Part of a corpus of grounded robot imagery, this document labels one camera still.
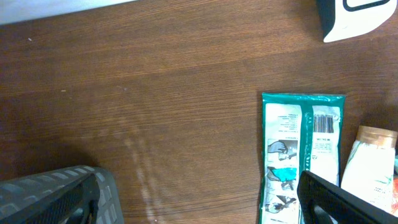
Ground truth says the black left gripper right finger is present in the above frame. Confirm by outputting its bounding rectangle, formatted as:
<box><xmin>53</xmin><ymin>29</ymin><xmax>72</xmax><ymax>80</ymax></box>
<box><xmin>297</xmin><ymin>170</ymin><xmax>397</xmax><ymax>224</ymax></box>

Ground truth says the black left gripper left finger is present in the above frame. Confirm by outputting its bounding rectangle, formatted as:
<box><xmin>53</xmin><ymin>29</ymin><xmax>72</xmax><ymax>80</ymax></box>
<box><xmin>1</xmin><ymin>174</ymin><xmax>100</xmax><ymax>224</ymax></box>

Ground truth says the white cream tube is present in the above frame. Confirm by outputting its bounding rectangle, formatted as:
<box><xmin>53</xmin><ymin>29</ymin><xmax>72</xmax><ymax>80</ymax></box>
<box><xmin>341</xmin><ymin>126</ymin><xmax>397</xmax><ymax>213</ymax></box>

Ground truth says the small orange carton box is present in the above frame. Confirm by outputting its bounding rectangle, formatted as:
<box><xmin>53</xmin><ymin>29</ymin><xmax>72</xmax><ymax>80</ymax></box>
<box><xmin>391</xmin><ymin>177</ymin><xmax>398</xmax><ymax>216</ymax></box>

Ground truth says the green wipes packet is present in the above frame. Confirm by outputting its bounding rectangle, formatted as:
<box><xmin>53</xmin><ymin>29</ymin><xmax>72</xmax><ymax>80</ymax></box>
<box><xmin>259</xmin><ymin>93</ymin><xmax>346</xmax><ymax>224</ymax></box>

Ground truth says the white barcode scanner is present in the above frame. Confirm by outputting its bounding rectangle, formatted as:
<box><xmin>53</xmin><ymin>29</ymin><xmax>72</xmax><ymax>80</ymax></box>
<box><xmin>316</xmin><ymin>0</ymin><xmax>397</xmax><ymax>43</ymax></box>

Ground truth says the grey plastic mesh basket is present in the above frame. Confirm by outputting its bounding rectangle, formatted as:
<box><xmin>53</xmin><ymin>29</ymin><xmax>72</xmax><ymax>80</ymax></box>
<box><xmin>1</xmin><ymin>166</ymin><xmax>124</xmax><ymax>223</ymax></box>

